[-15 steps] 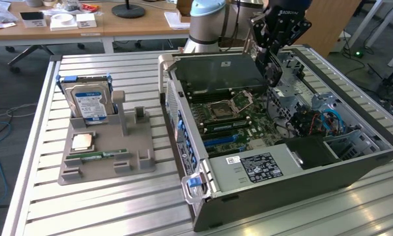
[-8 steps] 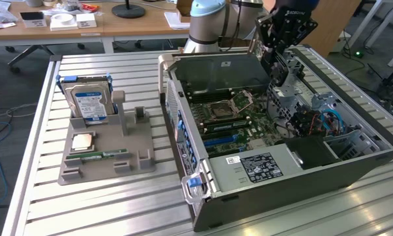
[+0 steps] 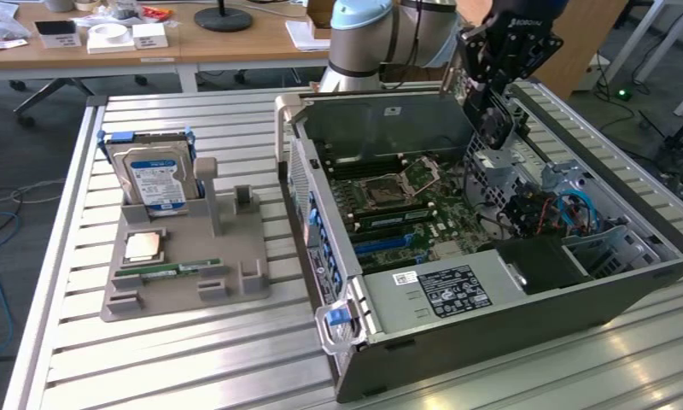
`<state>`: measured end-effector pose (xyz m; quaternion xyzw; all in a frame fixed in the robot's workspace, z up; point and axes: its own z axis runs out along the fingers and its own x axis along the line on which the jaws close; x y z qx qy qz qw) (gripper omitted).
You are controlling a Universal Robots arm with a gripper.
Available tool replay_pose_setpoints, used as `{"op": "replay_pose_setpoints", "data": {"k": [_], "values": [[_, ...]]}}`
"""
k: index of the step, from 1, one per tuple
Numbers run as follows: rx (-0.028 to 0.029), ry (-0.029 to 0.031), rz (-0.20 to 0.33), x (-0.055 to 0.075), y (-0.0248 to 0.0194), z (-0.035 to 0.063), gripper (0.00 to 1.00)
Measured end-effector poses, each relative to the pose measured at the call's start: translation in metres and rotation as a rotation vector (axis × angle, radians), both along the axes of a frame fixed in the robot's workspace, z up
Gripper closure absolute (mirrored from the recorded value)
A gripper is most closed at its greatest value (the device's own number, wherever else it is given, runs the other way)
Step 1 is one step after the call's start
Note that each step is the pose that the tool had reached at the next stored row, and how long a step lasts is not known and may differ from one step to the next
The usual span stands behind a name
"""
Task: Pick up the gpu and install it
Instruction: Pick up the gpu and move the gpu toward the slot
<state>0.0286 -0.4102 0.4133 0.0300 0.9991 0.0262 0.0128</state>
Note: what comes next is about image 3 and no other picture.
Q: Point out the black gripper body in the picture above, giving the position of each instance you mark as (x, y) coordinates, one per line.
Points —
(523, 19)

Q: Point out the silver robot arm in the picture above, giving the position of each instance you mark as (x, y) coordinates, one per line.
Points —
(363, 42)

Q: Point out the wooden cabinet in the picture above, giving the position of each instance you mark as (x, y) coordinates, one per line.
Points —
(580, 51)

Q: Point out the power strip with green light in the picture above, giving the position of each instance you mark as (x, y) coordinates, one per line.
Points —
(622, 93)

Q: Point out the white side desk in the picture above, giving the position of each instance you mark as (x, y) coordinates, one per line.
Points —
(660, 34)

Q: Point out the silver disk bay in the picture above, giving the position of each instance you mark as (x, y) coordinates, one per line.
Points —
(498, 171)

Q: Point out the silver socket cover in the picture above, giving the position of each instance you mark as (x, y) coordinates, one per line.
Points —
(423, 171)

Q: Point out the brown cardboard box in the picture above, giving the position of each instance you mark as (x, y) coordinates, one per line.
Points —
(318, 15)

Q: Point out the white paper stack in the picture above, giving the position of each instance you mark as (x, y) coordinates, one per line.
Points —
(307, 40)

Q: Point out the CPU socket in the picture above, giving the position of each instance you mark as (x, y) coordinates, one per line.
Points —
(383, 192)

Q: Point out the green motherboard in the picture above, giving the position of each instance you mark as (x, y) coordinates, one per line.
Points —
(449, 222)

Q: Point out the wooden desk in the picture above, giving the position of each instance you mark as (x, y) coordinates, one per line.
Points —
(62, 60)
(250, 47)

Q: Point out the RAM stick with white label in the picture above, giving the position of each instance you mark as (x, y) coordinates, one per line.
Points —
(390, 220)

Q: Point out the black lamp base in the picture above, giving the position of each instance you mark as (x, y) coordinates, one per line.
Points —
(222, 19)

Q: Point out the black expansion slot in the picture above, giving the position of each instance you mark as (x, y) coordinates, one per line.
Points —
(375, 235)

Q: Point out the silver chipset heatsink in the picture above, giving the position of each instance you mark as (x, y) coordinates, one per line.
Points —
(449, 250)

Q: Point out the blue expansion slot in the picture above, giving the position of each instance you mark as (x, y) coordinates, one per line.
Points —
(383, 244)

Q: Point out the red packet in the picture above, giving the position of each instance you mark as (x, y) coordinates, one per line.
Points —
(154, 13)

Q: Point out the white labelled box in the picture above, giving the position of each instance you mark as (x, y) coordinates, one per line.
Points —
(149, 36)

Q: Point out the grey power supply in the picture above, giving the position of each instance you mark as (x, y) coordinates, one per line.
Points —
(398, 307)

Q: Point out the hard disk with blue carrier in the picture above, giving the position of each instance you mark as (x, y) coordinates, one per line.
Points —
(147, 175)

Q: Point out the flat white box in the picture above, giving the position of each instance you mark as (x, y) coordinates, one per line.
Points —
(110, 47)

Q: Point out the white tape roll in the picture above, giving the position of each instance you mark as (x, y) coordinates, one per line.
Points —
(106, 32)

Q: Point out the open grey PC case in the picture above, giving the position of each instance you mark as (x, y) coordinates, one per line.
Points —
(489, 341)

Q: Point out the beige tape roll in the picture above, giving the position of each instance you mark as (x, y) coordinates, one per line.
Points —
(83, 5)

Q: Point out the black chair base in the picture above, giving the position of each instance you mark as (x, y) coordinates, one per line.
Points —
(62, 87)

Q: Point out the black and white box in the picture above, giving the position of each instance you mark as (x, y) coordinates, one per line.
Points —
(57, 34)

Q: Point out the copper-coloured CPU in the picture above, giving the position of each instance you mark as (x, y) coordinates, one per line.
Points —
(142, 247)

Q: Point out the grey cup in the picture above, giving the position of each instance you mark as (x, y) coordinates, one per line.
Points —
(59, 5)

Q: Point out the green RAM stick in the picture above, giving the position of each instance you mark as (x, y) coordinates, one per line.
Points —
(165, 270)

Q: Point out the grey parts rack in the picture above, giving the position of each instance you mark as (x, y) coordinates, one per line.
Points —
(165, 303)

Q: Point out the red and white card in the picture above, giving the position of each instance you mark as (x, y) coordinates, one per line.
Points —
(5, 44)

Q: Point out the clear plastic bag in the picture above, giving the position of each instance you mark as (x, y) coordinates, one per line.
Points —
(0, 19)

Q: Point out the silver drive bracket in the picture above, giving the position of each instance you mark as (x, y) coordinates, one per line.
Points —
(620, 252)

